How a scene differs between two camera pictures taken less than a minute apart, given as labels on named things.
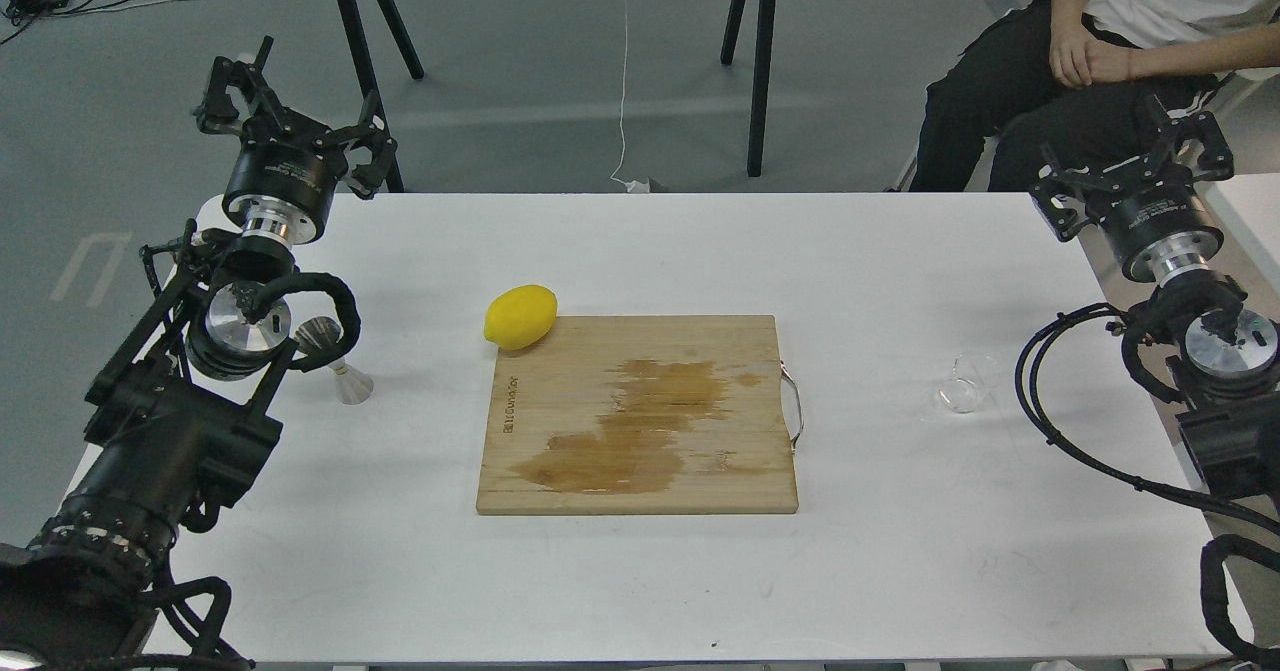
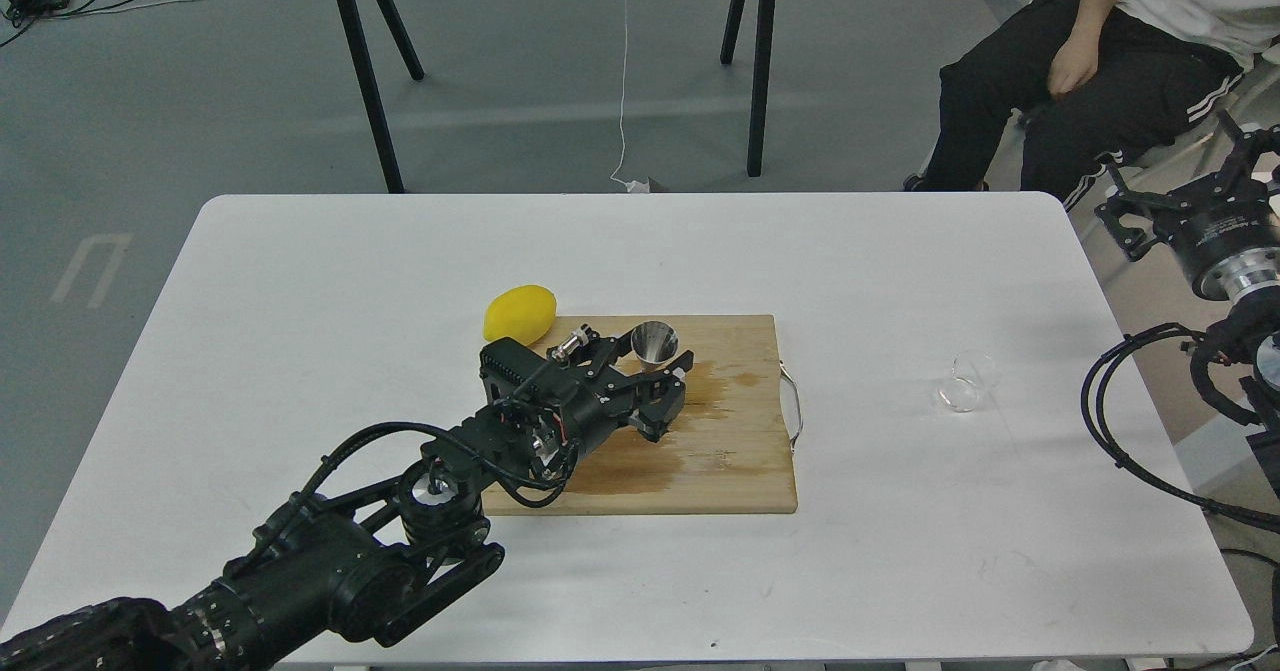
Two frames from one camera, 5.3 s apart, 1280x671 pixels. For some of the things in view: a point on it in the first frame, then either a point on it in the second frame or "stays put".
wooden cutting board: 639,415 stays put
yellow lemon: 519,316 stays put
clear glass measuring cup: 972,373 stays put
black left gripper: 283,179 → 513,372
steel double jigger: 320,333 → 653,342
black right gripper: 1153,218 → 1231,210
